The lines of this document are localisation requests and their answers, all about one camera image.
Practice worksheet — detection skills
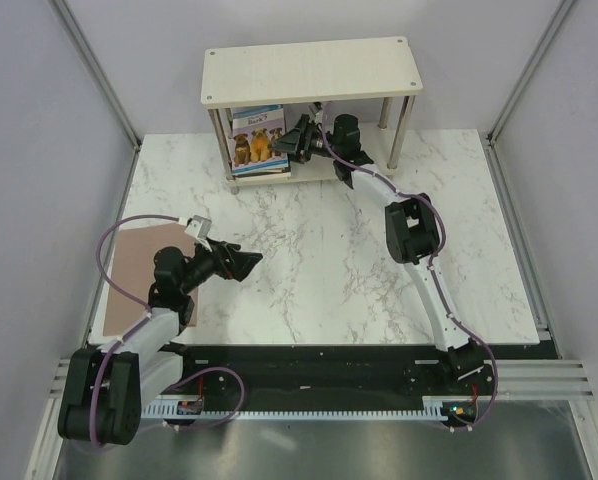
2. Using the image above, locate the red cream cover book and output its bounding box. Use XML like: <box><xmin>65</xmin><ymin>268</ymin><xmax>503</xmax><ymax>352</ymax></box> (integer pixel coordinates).
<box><xmin>234</xmin><ymin>167</ymin><xmax>291</xmax><ymax>182</ymax></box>

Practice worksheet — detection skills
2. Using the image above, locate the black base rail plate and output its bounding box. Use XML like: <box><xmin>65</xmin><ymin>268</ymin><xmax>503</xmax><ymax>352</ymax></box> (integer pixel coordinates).
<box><xmin>167</xmin><ymin>345</ymin><xmax>495</xmax><ymax>412</ymax></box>

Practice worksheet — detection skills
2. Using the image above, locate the pink file folder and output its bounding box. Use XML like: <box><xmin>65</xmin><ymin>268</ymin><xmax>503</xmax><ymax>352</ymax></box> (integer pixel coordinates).
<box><xmin>102</xmin><ymin>223</ymin><xmax>195</xmax><ymax>337</ymax></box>

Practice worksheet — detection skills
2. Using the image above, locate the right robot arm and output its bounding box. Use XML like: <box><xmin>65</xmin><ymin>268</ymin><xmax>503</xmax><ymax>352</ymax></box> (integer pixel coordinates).
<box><xmin>271</xmin><ymin>114</ymin><xmax>482</xmax><ymax>394</ymax></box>

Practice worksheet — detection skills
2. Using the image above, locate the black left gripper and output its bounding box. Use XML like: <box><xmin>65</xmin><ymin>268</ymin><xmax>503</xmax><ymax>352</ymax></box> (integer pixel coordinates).
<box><xmin>179</xmin><ymin>236</ymin><xmax>261</xmax><ymax>295</ymax></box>

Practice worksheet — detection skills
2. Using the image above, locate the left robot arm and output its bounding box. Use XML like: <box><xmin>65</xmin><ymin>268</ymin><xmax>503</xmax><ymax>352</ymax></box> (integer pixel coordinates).
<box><xmin>57</xmin><ymin>240</ymin><xmax>263</xmax><ymax>447</ymax></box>

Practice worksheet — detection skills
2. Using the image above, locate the dog picture book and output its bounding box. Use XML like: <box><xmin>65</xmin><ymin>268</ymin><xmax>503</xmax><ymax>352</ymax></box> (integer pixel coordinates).
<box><xmin>230</xmin><ymin>104</ymin><xmax>290</xmax><ymax>178</ymax></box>

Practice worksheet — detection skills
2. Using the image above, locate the white two-tier wooden shelf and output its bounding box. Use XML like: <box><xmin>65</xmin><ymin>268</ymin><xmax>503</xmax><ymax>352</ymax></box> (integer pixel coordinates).
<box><xmin>201</xmin><ymin>36</ymin><xmax>423</xmax><ymax>194</ymax></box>

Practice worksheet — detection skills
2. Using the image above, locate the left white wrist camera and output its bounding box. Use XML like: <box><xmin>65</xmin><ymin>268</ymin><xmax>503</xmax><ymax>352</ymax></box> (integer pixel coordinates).
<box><xmin>178</xmin><ymin>215</ymin><xmax>212</xmax><ymax>251</ymax></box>

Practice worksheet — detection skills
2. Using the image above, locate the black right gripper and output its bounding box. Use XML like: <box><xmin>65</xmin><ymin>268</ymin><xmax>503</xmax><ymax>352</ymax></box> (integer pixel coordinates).
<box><xmin>267</xmin><ymin>116</ymin><xmax>340</xmax><ymax>166</ymax></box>

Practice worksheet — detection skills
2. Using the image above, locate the white slotted cable duct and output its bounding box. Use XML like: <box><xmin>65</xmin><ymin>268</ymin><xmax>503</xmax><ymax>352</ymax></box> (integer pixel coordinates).
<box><xmin>143</xmin><ymin>397</ymin><xmax>480</xmax><ymax>421</ymax></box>

